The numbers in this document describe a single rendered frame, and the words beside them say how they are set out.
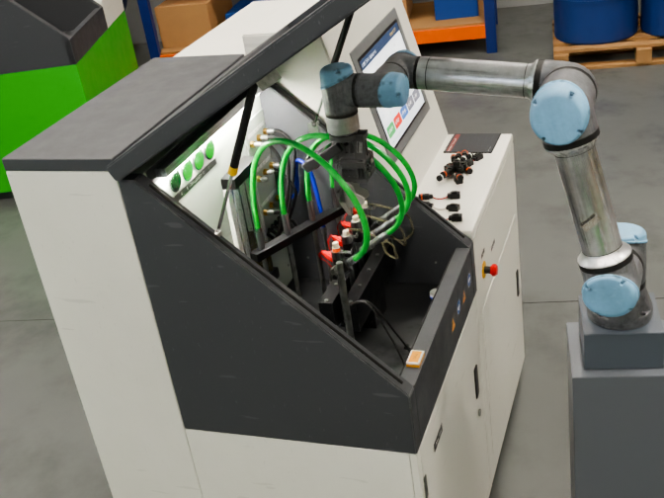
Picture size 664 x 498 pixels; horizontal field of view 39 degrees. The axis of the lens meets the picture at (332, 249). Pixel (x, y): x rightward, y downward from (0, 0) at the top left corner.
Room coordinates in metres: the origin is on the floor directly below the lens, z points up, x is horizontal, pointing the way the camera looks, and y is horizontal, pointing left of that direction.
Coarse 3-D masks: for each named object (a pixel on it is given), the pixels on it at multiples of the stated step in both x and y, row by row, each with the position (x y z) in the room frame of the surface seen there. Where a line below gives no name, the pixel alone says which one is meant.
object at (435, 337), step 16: (464, 256) 2.16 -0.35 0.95; (448, 272) 2.10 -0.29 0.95; (464, 272) 2.13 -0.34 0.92; (448, 288) 2.02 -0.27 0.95; (432, 304) 1.95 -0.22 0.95; (448, 304) 1.95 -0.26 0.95; (464, 304) 2.10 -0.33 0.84; (432, 320) 1.88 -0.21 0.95; (448, 320) 1.93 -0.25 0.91; (464, 320) 2.09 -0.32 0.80; (416, 336) 1.83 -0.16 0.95; (432, 336) 1.81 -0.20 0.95; (448, 336) 1.92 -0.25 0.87; (432, 352) 1.78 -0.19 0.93; (448, 352) 1.91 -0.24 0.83; (416, 368) 1.70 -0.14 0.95; (432, 368) 1.77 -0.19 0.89; (448, 368) 1.89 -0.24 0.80; (416, 384) 1.65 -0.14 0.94; (432, 384) 1.76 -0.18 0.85; (416, 400) 1.64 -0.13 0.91; (432, 400) 1.74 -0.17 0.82
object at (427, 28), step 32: (192, 0) 7.77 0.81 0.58; (224, 0) 7.95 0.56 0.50; (256, 0) 7.94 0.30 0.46; (448, 0) 7.21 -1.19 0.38; (480, 0) 7.63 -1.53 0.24; (160, 32) 7.71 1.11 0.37; (192, 32) 7.63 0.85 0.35; (416, 32) 7.07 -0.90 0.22; (448, 32) 7.01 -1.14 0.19; (480, 32) 6.96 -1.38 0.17
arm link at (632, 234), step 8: (624, 224) 1.88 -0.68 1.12; (632, 224) 1.88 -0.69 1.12; (624, 232) 1.84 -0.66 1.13; (632, 232) 1.83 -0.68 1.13; (640, 232) 1.83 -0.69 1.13; (624, 240) 1.80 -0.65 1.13; (632, 240) 1.80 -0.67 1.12; (640, 240) 1.81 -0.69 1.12; (632, 248) 1.80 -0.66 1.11; (640, 248) 1.81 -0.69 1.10; (640, 256) 1.79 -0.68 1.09
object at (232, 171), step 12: (252, 96) 1.71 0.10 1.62; (252, 108) 1.72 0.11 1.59; (240, 120) 1.73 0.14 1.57; (240, 132) 1.73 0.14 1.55; (240, 144) 1.73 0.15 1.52; (240, 156) 1.74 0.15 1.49; (228, 168) 1.75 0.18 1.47; (228, 180) 1.76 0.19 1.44; (228, 192) 1.76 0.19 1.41; (216, 228) 1.78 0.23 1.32
